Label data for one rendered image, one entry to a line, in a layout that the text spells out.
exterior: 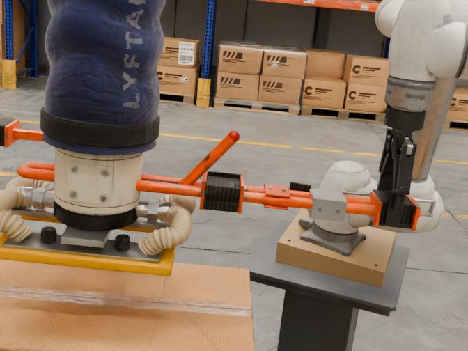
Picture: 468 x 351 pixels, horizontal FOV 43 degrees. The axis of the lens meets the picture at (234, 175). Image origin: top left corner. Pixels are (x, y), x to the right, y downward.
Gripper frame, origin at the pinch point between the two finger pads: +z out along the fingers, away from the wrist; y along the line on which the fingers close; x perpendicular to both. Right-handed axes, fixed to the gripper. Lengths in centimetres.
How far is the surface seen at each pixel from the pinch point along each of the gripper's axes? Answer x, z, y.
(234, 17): -38, 0, -843
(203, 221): -45, 120, -281
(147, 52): -50, -27, 7
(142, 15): -51, -33, 8
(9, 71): -338, 95, -702
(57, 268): -70, 26, -9
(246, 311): -26.8, 25.9, 2.7
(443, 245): 128, 120, -276
